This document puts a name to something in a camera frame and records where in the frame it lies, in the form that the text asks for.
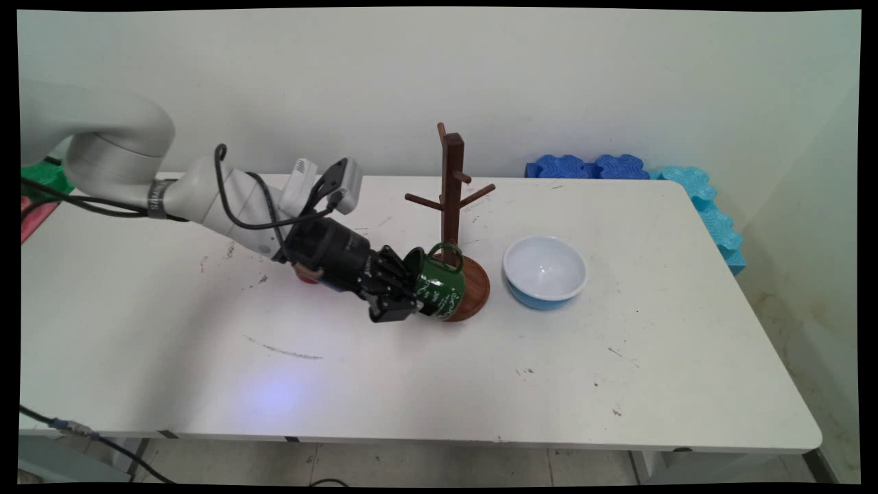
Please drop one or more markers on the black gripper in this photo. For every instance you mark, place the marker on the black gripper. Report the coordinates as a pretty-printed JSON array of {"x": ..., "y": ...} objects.
[{"x": 329, "y": 254}]

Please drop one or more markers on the green enamel mug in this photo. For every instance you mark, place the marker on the green enamel mug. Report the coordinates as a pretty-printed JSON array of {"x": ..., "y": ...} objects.
[{"x": 439, "y": 288}]

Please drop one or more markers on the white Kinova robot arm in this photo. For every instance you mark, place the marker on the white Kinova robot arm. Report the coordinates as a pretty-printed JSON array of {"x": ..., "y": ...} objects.
[{"x": 199, "y": 195}]

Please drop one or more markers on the small red object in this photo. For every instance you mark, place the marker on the small red object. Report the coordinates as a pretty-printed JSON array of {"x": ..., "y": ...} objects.
[{"x": 303, "y": 277}]

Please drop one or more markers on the dark wooden mug tree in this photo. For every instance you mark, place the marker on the dark wooden mug tree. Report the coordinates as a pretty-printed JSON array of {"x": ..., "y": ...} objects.
[{"x": 451, "y": 185}]

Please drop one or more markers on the light blue bowl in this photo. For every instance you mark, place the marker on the light blue bowl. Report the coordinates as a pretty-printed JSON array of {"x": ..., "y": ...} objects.
[{"x": 544, "y": 267}]

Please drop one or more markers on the dark blue foam block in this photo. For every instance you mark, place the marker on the dark blue foam block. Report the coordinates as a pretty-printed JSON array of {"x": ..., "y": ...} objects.
[
  {"x": 621, "y": 167},
  {"x": 559, "y": 167}
]

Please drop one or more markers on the grey metal table leg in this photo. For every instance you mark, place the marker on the grey metal table leg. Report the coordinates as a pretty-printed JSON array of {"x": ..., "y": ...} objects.
[
  {"x": 820, "y": 466},
  {"x": 651, "y": 466}
]

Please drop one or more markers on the blue foam mats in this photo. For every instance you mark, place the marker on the blue foam mats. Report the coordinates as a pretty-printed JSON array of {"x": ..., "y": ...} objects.
[{"x": 713, "y": 216}]

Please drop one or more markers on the green foam mat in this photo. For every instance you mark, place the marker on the green foam mat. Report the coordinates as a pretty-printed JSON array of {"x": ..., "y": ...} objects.
[{"x": 44, "y": 180}]

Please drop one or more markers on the red foam mat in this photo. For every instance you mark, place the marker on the red foam mat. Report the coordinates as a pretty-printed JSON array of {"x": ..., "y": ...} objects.
[{"x": 34, "y": 219}]

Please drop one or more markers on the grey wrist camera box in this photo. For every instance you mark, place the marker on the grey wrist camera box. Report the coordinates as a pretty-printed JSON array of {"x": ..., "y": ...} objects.
[{"x": 351, "y": 184}]

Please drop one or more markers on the white camera bracket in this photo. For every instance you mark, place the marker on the white camera bracket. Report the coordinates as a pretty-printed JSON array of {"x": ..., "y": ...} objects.
[{"x": 300, "y": 185}]

